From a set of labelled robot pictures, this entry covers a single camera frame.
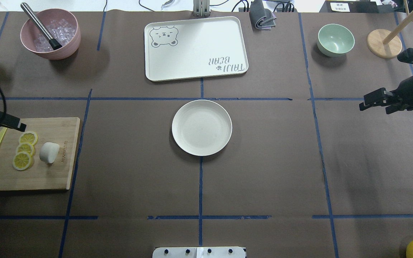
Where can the lemon slice near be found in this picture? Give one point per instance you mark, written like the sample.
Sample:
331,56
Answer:
22,161

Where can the steel muddler black tip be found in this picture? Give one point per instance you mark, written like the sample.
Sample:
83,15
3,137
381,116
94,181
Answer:
42,28

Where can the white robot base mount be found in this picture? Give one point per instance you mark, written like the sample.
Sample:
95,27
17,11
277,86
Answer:
200,252

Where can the lemon slice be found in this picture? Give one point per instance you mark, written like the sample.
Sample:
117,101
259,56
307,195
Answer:
22,161
26,147
28,137

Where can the lemon slice far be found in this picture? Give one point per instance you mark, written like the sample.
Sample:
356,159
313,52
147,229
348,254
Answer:
28,137

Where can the white paper label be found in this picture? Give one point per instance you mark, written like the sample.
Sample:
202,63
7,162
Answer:
340,7

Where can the cream round plate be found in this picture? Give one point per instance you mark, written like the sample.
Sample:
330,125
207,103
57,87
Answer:
202,127

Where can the white bear-print tray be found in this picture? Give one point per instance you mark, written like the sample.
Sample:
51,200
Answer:
194,48

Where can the lemon slice middle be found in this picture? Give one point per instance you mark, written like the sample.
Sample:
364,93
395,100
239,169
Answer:
26,147

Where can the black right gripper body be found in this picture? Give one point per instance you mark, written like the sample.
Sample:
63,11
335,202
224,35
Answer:
406,92

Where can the wooden mug tree stand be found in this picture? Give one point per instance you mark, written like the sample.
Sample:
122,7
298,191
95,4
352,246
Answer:
387,44

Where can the pink bowl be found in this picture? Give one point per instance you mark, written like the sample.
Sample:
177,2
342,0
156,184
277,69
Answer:
29,32

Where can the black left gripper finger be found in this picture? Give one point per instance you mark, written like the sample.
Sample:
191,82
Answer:
13,122

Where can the green bowl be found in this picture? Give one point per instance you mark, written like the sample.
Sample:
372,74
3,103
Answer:
335,40

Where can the bamboo cutting board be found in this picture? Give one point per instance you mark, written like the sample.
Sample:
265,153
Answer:
40,175

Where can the grey folded cloth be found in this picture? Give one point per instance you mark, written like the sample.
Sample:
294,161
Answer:
261,18

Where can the clear ice cubes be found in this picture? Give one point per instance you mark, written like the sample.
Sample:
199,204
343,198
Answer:
61,30

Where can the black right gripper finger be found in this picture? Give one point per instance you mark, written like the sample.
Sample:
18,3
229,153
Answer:
363,106
378,96

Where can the grey metal bracket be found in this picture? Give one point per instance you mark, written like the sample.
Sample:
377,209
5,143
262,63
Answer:
201,8

